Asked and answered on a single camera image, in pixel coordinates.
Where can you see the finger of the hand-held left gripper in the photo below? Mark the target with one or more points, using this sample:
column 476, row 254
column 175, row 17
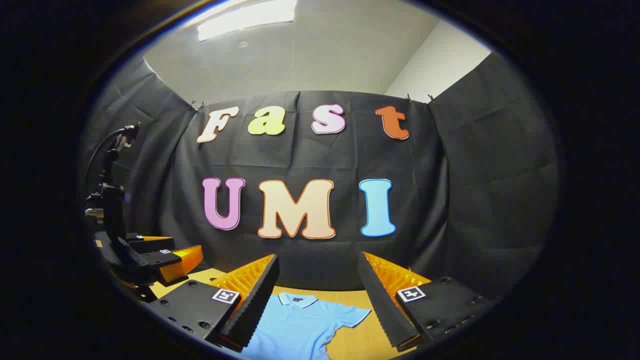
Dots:
column 165, row 260
column 152, row 244

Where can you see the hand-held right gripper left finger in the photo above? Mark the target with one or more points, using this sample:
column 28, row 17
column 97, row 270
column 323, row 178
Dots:
column 255, row 305

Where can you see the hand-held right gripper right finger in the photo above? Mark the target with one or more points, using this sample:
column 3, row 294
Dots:
column 382, row 305

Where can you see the light blue T-shirt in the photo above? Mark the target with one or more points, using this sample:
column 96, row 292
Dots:
column 300, row 330

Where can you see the black backdrop cloth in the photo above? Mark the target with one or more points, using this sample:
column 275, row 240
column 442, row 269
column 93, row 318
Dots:
column 310, row 160

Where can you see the rectangular ceiling light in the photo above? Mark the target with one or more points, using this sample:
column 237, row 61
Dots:
column 245, row 19

